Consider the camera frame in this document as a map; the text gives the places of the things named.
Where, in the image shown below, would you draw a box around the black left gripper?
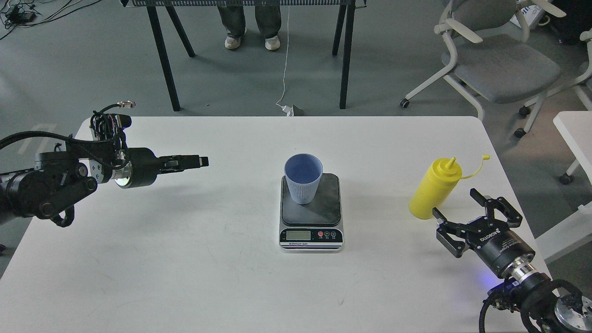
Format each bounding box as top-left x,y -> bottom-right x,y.
115,148 -> 209,188

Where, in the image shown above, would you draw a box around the white hanging cable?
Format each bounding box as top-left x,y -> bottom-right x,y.
276,6 -> 291,109

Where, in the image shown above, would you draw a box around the black floor cables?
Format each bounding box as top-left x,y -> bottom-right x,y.
0,0 -> 102,40

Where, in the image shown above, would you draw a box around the black table frame legs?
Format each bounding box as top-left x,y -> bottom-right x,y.
121,0 -> 368,112

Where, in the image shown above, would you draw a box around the white side table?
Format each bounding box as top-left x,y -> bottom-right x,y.
535,111 -> 592,265

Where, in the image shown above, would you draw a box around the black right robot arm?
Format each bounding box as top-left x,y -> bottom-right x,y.
432,188 -> 591,333

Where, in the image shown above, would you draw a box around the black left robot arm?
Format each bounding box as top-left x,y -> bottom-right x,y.
0,101 -> 209,228

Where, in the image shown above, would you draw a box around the yellow squeeze bottle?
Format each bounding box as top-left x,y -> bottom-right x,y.
408,154 -> 490,220

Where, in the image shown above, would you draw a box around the digital kitchen scale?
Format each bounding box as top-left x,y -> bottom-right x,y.
278,173 -> 345,253

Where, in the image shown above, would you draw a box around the grey office chair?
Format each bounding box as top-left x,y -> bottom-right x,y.
400,0 -> 566,138

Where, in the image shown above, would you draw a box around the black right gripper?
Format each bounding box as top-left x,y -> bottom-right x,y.
432,188 -> 535,278

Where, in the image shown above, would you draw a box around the blue plastic cup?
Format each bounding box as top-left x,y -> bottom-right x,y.
284,154 -> 323,205

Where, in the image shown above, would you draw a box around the person legs with sneakers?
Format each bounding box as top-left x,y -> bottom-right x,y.
216,5 -> 282,51

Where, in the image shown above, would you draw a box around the white power adapter on floor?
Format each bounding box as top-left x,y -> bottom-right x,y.
281,105 -> 304,117

